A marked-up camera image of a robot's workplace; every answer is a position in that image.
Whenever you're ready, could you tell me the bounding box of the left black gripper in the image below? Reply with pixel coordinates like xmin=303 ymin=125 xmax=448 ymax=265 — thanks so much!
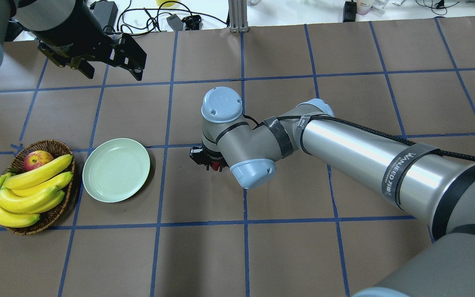
xmin=37 ymin=8 xmax=147 ymax=81

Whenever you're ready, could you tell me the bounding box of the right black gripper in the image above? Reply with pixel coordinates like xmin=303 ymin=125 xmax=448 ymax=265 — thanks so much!
xmin=190 ymin=144 xmax=227 ymax=172

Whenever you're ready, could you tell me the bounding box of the red strawberry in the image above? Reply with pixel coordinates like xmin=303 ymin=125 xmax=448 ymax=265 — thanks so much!
xmin=209 ymin=161 xmax=222 ymax=172

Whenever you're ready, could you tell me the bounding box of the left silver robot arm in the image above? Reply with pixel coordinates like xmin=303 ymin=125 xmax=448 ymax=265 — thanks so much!
xmin=0 ymin=0 xmax=147 ymax=81

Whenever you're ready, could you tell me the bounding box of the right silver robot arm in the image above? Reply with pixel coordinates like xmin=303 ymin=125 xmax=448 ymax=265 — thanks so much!
xmin=190 ymin=87 xmax=475 ymax=297

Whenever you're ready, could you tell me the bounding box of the pale green plate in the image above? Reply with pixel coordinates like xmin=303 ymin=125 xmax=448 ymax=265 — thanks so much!
xmin=82 ymin=138 xmax=151 ymax=203

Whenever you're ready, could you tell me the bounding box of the black power brick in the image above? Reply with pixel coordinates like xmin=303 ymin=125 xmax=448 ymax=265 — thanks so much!
xmin=89 ymin=0 xmax=118 ymax=33

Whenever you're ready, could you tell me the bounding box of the red yellow apple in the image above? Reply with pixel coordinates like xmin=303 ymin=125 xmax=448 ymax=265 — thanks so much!
xmin=24 ymin=150 xmax=54 ymax=171

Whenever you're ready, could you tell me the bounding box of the brown wicker basket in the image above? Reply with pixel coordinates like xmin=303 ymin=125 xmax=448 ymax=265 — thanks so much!
xmin=2 ymin=139 xmax=77 ymax=236

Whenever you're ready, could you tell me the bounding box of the yellow banana bunch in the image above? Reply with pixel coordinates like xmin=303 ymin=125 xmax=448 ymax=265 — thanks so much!
xmin=0 ymin=154 xmax=73 ymax=228

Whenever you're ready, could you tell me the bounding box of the aluminium profile post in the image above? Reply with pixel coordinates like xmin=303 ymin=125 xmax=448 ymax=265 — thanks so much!
xmin=228 ymin=0 xmax=249 ymax=33

